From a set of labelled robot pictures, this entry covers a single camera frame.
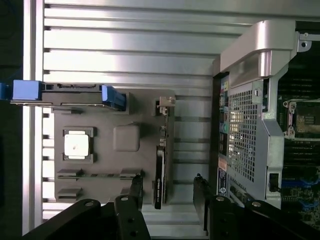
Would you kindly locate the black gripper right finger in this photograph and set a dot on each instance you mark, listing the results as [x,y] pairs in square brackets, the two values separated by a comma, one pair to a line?
[225,220]

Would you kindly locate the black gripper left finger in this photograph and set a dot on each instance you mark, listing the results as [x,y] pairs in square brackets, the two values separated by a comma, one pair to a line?
[125,220]

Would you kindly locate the green RAM stick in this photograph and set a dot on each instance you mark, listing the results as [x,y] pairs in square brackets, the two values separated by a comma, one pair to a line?
[100,175]

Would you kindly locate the grey parts rack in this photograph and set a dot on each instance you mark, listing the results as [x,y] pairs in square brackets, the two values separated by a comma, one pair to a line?
[105,155]

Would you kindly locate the open black PC case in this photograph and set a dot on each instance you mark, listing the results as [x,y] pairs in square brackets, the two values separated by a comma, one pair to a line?
[245,135]

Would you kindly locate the silver CPU chip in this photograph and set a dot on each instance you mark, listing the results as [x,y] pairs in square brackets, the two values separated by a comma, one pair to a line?
[76,146]

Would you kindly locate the green motherboard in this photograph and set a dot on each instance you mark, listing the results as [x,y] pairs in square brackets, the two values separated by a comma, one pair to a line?
[300,155]

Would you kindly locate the CPU socket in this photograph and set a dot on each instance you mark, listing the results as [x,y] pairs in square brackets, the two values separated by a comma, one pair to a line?
[305,117]

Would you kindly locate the hard disk with blue carrier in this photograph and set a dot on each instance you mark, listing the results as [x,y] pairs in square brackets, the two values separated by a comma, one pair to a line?
[72,96]

